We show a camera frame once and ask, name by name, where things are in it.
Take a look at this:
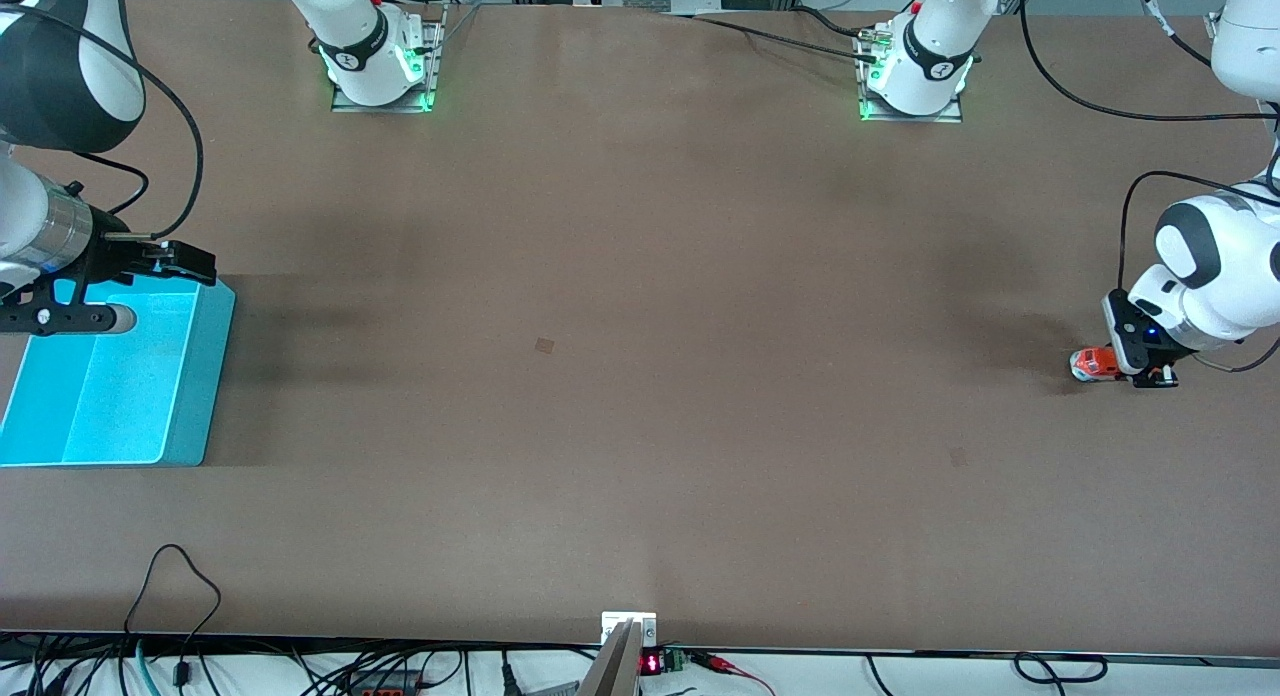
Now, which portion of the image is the orange toy bus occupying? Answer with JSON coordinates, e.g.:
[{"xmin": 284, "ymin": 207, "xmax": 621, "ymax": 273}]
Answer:
[{"xmin": 1070, "ymin": 347, "xmax": 1124, "ymax": 383}]

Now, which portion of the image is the blue plastic box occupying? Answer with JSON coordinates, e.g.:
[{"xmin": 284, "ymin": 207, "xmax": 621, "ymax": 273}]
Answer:
[{"xmin": 0, "ymin": 276, "xmax": 237, "ymax": 468}]

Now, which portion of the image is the black power strip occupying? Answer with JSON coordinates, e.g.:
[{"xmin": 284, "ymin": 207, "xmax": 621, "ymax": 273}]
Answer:
[{"xmin": 345, "ymin": 673, "xmax": 426, "ymax": 696}]

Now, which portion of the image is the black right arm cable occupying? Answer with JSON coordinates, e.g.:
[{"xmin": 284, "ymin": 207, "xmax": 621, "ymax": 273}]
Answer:
[{"xmin": 0, "ymin": 4, "xmax": 206, "ymax": 242}]

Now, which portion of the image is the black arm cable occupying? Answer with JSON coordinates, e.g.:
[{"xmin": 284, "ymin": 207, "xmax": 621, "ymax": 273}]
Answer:
[
  {"xmin": 1018, "ymin": 0, "xmax": 1280, "ymax": 373},
  {"xmin": 0, "ymin": 4, "xmax": 206, "ymax": 242}
]

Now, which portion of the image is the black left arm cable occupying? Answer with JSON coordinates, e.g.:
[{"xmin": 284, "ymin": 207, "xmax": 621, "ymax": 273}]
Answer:
[{"xmin": 1018, "ymin": 0, "xmax": 1280, "ymax": 373}]

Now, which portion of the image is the black coiled cable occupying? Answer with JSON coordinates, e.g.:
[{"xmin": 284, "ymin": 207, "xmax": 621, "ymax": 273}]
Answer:
[{"xmin": 1012, "ymin": 652, "xmax": 1110, "ymax": 686}]

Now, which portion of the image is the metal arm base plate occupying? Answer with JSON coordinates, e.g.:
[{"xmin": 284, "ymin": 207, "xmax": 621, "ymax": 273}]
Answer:
[
  {"xmin": 856, "ymin": 24, "xmax": 965, "ymax": 125},
  {"xmin": 331, "ymin": 4, "xmax": 447, "ymax": 114}
]

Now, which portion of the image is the thin black looped cable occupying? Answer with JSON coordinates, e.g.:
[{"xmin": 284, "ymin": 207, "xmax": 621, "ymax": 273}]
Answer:
[{"xmin": 123, "ymin": 544, "xmax": 223, "ymax": 689}]

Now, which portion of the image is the black cable bundle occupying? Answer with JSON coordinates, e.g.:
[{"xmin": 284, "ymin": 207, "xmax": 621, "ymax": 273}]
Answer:
[
  {"xmin": 0, "ymin": 631, "xmax": 131, "ymax": 696},
  {"xmin": 200, "ymin": 644, "xmax": 471, "ymax": 696}
]

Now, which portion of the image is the black cable on table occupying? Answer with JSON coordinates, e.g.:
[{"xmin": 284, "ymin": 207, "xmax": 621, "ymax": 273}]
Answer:
[{"xmin": 655, "ymin": 6, "xmax": 886, "ymax": 65}]

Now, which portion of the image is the red wire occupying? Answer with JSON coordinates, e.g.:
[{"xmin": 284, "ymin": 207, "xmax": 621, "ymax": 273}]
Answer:
[{"xmin": 690, "ymin": 653, "xmax": 777, "ymax": 696}]

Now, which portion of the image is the white camera mounting plate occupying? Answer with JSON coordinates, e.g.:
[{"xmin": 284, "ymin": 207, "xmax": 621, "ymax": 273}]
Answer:
[{"xmin": 601, "ymin": 611, "xmax": 658, "ymax": 647}]

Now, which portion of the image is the grey camera mount bar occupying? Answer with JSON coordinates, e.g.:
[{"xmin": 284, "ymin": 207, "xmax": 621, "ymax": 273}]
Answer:
[{"xmin": 577, "ymin": 620, "xmax": 642, "ymax": 696}]

